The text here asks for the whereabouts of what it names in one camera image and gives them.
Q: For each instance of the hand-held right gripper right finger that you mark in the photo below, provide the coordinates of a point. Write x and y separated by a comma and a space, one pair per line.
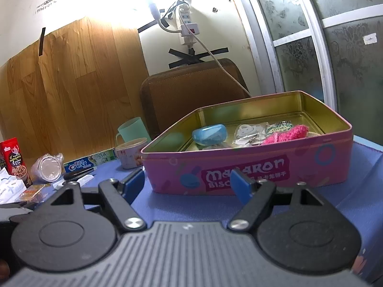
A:
241, 185

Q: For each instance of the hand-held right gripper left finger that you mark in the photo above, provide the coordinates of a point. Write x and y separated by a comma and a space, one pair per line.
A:
133, 185

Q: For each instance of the pink biscuit tin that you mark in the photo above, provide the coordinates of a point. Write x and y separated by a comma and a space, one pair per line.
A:
185, 167

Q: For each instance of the pink knitted scrunchie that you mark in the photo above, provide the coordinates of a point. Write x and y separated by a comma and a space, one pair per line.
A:
287, 134

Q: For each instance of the small snack packet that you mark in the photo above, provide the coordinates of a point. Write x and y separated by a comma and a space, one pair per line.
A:
30, 195

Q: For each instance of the round snack can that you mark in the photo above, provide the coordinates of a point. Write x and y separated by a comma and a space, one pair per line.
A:
131, 155

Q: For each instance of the toothpaste box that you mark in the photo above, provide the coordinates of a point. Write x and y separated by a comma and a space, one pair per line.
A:
86, 163

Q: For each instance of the red snack box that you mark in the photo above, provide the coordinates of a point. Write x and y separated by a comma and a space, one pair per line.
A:
13, 158

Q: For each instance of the plastic cup in bag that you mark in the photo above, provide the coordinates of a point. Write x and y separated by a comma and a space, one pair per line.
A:
46, 167

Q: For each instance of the blue printed tablecloth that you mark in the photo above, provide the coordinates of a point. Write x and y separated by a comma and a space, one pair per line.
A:
185, 206

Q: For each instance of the green plastic cup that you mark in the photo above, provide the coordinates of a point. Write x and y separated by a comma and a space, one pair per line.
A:
133, 128

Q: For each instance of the white paper strip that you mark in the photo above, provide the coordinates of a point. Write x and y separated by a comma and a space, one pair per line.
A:
76, 181

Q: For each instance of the blue oval case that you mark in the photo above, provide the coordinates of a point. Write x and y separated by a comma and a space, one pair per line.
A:
209, 134

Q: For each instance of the green packet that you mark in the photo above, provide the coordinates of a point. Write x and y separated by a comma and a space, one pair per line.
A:
279, 125

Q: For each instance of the brown chair back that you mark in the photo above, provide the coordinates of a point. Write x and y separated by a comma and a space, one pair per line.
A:
194, 95

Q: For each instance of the wood-grain panel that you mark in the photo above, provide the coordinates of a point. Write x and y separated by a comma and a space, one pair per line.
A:
74, 95

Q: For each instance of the black tape cross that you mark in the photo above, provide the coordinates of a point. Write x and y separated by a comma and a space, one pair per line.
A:
194, 55

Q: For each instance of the frosted glass door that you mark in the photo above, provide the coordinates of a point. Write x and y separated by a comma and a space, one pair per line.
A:
314, 50

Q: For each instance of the black tape strip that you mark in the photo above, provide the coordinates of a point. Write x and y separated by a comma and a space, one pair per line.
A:
42, 41

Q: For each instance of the white power strip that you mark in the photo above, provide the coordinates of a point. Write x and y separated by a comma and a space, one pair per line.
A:
187, 21

